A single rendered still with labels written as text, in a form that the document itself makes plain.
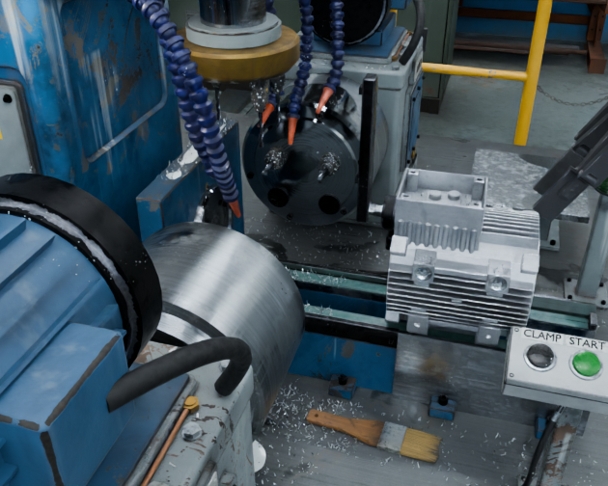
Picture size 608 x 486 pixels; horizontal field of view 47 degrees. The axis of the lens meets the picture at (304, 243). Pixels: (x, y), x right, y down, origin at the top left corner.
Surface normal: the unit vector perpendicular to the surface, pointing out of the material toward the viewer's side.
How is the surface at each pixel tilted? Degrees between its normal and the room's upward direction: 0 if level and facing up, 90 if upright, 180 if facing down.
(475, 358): 90
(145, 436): 0
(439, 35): 90
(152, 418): 0
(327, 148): 90
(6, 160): 90
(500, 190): 0
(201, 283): 17
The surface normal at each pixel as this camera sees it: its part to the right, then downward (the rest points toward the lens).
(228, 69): 0.01, 0.53
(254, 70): 0.33, 0.51
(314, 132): -0.28, 0.51
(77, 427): 0.96, 0.15
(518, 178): 0.00, -0.84
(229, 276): 0.45, -0.68
